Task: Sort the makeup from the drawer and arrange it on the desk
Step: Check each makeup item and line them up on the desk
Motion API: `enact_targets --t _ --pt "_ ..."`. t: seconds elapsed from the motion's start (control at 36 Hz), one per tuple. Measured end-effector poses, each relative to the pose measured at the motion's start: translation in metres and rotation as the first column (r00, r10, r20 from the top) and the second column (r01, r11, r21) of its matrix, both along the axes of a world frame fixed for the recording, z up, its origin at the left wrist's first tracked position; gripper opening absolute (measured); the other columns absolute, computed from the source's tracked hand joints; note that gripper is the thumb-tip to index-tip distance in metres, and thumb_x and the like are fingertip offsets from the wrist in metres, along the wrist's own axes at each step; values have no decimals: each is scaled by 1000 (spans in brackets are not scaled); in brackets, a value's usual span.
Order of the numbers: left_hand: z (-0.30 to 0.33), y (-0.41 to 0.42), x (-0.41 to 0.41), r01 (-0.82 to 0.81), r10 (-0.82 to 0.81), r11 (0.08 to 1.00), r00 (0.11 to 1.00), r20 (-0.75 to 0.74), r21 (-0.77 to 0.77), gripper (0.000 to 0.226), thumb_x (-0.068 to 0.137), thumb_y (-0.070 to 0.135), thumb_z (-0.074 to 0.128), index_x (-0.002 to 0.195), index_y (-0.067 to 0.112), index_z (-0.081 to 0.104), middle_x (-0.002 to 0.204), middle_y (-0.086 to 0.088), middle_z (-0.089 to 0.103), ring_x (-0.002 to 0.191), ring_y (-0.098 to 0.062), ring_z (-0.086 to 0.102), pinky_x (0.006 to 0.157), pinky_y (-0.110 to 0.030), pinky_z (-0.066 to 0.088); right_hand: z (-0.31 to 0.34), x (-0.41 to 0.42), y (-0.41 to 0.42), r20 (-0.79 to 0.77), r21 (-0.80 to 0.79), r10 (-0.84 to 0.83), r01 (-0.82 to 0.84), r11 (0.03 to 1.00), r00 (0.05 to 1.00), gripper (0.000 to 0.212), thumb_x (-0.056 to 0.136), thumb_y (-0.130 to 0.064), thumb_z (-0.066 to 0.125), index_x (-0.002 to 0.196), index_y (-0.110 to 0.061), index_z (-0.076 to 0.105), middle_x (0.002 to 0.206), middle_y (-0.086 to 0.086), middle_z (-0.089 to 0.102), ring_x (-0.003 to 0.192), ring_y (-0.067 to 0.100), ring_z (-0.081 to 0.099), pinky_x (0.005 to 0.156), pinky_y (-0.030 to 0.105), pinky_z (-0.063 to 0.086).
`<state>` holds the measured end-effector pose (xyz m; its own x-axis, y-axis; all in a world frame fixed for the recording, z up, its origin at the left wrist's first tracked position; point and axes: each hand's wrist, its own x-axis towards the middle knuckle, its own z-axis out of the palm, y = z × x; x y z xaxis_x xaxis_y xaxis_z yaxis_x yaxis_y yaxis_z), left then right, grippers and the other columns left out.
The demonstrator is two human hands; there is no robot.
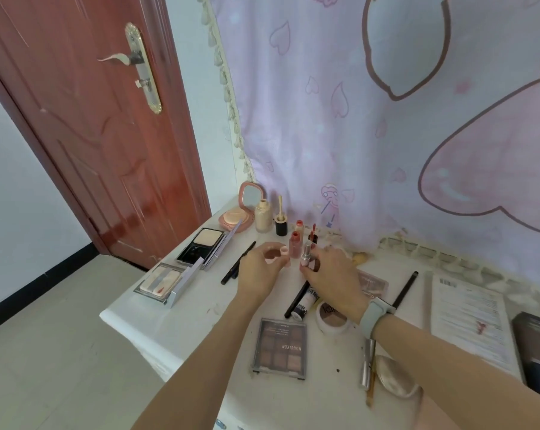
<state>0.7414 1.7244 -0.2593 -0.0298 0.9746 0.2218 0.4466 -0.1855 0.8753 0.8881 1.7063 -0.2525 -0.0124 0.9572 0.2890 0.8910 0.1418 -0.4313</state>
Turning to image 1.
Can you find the person's right hand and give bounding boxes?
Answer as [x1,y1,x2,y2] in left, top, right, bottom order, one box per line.
[300,248,371,325]

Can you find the person's left hand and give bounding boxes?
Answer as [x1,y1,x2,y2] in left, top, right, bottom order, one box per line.
[236,241,292,309]

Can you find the black eyeliner pencils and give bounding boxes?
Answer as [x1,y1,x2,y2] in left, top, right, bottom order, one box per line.
[220,240,257,286]

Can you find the small red blush palette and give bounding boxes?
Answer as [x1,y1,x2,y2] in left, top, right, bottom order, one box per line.
[357,271,389,297]

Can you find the small black white bottle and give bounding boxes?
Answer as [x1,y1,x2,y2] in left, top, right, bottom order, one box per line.
[291,286,320,322]

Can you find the round white powder compact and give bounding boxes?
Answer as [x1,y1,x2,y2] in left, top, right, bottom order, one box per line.
[314,300,356,337]

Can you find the black eyeliner pencil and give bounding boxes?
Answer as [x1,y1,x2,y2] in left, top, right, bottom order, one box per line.
[284,279,311,320]

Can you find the black foundation bottle cap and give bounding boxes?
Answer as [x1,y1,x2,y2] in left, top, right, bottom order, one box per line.
[274,195,288,237]

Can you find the beige foundation bottle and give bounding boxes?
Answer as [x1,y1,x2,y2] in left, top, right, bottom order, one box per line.
[254,199,273,234]

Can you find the dark grey palette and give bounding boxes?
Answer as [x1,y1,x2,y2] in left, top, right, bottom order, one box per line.
[176,221,243,270]

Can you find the pink cushion compact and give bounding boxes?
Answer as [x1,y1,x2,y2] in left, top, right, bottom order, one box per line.
[218,181,266,232]

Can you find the black pen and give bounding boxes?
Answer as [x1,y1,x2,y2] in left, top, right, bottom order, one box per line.
[391,271,419,309]

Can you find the orange brown eyeshadow palette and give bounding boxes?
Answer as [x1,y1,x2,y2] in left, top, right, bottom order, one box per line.
[251,317,308,382]

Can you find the silver mascara tube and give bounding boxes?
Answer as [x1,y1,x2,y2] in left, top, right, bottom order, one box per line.
[359,337,377,391]

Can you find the silver square palette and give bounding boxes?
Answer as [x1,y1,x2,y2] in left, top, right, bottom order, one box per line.
[133,257,204,309]

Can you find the white oval compact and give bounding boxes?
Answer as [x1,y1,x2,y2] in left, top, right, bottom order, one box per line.
[373,355,421,400]

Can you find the paper instruction sheet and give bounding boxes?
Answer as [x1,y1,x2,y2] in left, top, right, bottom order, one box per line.
[430,272,526,381]

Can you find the dark foundation box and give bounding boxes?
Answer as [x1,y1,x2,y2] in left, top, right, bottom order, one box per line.
[511,311,540,406]

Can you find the person's right forearm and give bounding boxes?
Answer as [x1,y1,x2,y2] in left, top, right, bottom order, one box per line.
[375,315,540,430]

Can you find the person's left forearm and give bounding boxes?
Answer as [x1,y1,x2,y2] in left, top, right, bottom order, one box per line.
[131,295,261,430]

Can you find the white smartwatch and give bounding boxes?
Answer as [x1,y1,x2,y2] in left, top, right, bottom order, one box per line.
[358,296,397,341]

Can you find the lilac cartoon cloth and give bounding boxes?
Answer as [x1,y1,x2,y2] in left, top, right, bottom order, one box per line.
[198,0,540,287]

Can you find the brown wooden door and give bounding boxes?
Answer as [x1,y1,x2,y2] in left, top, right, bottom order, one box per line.
[0,0,212,269]

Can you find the brass door handle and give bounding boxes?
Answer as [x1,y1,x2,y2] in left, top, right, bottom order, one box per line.
[98,21,163,115]

